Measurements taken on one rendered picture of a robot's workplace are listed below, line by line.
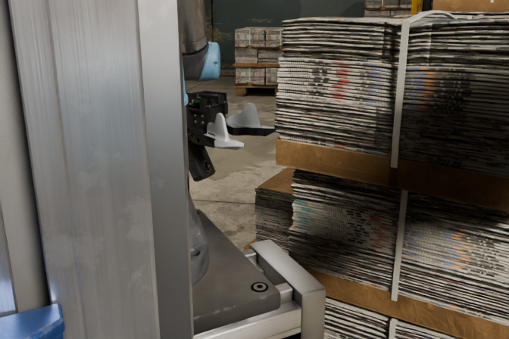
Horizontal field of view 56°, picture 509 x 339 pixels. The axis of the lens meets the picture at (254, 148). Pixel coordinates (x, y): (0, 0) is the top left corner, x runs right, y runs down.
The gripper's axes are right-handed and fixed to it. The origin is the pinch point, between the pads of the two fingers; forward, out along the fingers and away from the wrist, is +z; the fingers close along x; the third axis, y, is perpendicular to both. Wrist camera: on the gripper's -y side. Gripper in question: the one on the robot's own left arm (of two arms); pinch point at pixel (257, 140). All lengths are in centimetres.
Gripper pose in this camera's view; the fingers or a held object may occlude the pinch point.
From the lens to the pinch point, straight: 83.1
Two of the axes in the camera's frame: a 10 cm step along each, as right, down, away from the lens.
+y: 0.0, -9.6, -2.8
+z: 8.7, 1.4, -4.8
